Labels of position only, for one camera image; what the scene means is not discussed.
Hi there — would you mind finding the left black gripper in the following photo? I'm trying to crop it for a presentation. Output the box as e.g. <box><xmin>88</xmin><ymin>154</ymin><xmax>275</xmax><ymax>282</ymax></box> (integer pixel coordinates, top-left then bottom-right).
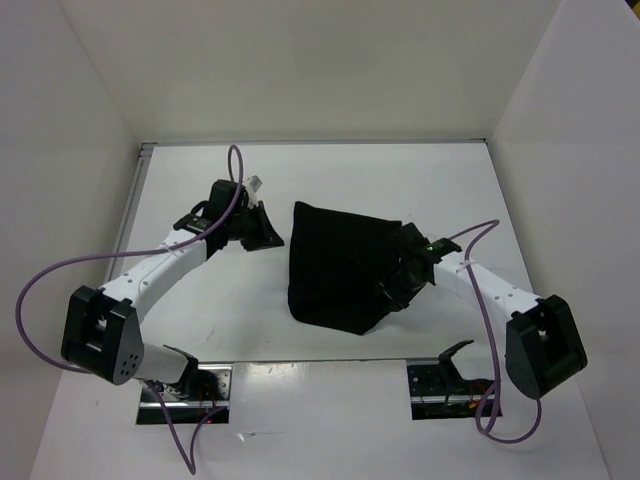
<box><xmin>226</xmin><ymin>201</ymin><xmax>284</xmax><ymax>252</ymax></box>

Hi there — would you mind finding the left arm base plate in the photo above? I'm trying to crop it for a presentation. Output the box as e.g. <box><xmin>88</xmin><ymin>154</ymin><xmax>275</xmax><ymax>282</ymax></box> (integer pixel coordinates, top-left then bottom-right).
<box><xmin>136</xmin><ymin>363</ymin><xmax>233</xmax><ymax>425</ymax></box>

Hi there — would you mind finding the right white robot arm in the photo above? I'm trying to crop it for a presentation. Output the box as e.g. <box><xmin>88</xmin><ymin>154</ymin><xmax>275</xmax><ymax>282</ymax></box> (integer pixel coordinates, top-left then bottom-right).
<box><xmin>377</xmin><ymin>223</ymin><xmax>588</xmax><ymax>400</ymax></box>

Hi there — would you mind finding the purple cable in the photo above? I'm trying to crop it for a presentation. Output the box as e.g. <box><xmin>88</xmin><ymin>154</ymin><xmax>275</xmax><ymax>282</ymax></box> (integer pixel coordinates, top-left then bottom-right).
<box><xmin>439</xmin><ymin>218</ymin><xmax>502</xmax><ymax>445</ymax></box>
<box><xmin>15</xmin><ymin>144</ymin><xmax>247</xmax><ymax>476</ymax></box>

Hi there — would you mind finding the black skirt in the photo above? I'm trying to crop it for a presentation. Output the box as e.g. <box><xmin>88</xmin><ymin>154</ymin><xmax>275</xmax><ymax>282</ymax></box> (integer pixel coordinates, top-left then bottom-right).
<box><xmin>287</xmin><ymin>201</ymin><xmax>402</xmax><ymax>335</ymax></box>

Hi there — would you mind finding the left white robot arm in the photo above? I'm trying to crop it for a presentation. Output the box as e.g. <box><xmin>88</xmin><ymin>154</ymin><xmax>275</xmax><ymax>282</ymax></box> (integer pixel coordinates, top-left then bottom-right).
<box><xmin>61</xmin><ymin>176</ymin><xmax>284</xmax><ymax>400</ymax></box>

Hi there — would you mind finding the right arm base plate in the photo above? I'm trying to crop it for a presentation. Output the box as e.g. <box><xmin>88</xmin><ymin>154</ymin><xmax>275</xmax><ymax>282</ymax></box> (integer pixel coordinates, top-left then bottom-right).
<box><xmin>406</xmin><ymin>360</ymin><xmax>493</xmax><ymax>421</ymax></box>

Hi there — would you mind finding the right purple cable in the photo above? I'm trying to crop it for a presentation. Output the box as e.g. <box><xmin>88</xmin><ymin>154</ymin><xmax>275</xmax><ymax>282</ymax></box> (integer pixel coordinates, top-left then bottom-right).
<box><xmin>439</xmin><ymin>218</ymin><xmax>502</xmax><ymax>445</ymax></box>

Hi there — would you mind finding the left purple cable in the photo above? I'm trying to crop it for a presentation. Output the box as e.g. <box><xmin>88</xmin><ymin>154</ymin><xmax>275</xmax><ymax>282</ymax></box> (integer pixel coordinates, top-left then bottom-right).
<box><xmin>15</xmin><ymin>144</ymin><xmax>247</xmax><ymax>476</ymax></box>

